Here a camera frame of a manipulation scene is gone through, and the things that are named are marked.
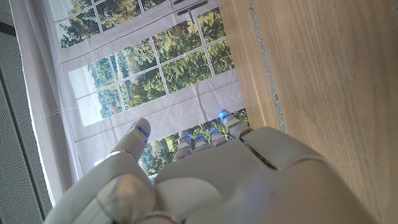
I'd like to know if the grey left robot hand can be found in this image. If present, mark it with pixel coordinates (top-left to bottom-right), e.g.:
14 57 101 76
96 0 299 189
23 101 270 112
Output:
43 108 379 224

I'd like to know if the printed window backdrop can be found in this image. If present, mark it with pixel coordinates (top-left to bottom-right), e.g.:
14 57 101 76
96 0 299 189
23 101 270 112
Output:
9 0 251 206

